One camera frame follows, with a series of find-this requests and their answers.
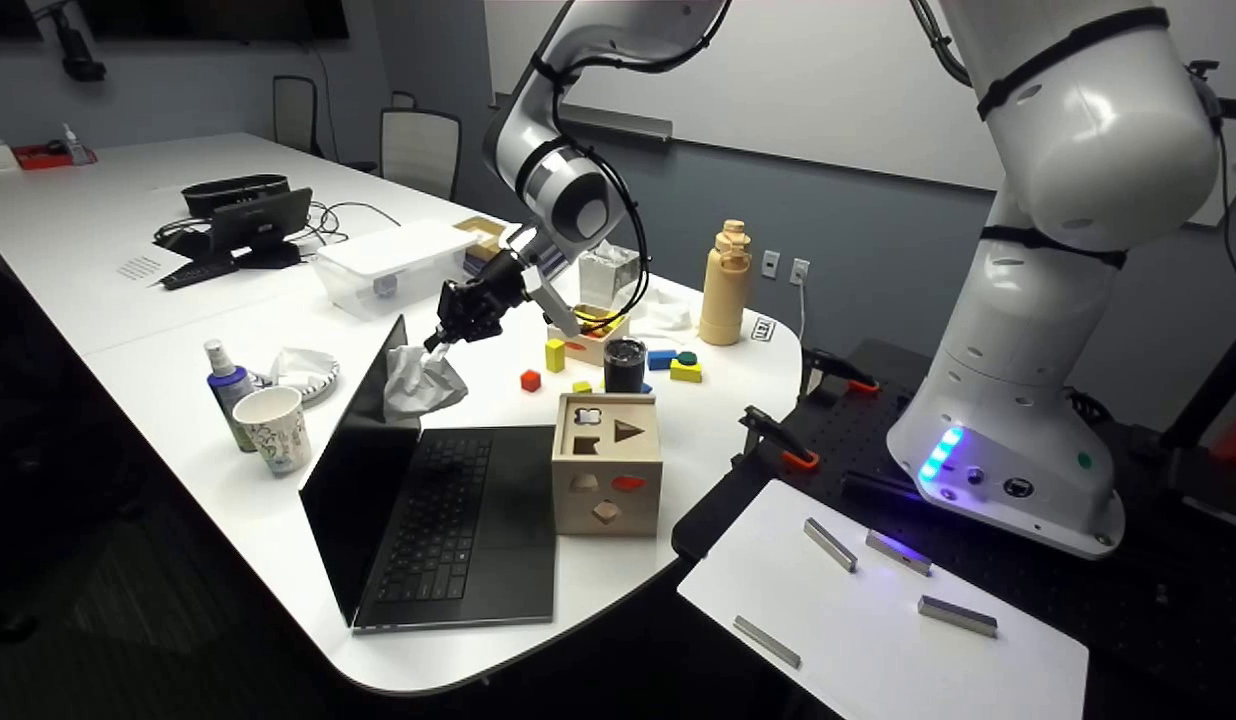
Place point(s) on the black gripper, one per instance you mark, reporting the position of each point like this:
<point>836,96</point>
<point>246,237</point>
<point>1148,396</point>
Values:
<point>475,310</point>

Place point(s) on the white napkin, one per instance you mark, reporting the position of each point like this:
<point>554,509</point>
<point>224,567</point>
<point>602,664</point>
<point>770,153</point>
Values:
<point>423,382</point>

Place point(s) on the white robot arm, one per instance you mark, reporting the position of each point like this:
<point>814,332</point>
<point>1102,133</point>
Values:
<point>1102,138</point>

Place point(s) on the black open laptop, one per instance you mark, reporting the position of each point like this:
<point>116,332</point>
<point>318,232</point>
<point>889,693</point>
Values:
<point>430,524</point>

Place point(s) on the small cardboard box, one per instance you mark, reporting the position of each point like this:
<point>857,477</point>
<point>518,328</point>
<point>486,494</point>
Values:
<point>486,237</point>

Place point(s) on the red block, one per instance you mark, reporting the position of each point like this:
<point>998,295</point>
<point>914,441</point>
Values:
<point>531,382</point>

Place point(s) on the yellow cylinder block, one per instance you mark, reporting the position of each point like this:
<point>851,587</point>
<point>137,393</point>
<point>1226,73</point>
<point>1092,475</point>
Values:
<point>554,354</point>

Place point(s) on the clear plastic storage bin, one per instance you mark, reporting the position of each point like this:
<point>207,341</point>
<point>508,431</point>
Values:
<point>389,271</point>

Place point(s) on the wooden tray of blocks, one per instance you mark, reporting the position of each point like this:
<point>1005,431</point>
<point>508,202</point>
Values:
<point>592,328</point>

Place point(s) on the tissue box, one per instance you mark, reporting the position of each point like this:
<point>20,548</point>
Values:
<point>605,273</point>

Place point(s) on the black round cup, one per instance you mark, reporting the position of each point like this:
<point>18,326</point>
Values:
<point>623,366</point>

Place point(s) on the crumpled clear plastic wrap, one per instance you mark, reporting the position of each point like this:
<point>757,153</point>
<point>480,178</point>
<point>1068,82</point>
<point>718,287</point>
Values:
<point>308,372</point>

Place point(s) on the grey office chair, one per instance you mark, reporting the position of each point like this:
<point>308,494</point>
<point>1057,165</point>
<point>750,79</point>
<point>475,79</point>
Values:
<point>423,149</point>

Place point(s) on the white plastic bag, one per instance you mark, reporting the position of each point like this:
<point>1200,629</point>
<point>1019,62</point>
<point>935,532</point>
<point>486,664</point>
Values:
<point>673,310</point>

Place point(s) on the blue block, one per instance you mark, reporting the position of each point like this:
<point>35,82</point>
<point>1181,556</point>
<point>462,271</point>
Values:
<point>662,362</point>

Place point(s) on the wooden shape sorter box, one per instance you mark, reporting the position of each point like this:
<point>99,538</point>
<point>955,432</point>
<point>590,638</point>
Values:
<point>605,465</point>

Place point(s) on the yellow green block stack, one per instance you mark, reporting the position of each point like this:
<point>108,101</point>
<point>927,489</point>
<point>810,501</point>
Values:
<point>686,368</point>

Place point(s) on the white paper cup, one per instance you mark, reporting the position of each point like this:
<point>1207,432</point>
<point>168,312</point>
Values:
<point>272,423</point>

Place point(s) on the black tablet on stand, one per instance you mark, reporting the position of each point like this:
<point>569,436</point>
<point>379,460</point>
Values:
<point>248,232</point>

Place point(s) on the blue spray bottle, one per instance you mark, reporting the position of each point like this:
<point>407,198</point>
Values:
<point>231,387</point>

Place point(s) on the tan plastic bottle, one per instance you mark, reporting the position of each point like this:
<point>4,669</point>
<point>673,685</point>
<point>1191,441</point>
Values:
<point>725,287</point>

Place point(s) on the black case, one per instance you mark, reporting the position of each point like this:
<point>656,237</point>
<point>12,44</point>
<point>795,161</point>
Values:
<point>219,194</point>

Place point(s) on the black orange clamp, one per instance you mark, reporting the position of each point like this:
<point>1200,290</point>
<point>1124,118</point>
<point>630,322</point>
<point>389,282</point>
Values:
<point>830,372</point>
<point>760,431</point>

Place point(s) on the red item on table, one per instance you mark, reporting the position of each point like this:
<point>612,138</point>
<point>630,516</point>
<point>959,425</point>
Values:
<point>55,153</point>

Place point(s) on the white board with metal strips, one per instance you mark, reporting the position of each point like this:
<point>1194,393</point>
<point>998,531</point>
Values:
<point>868,632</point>

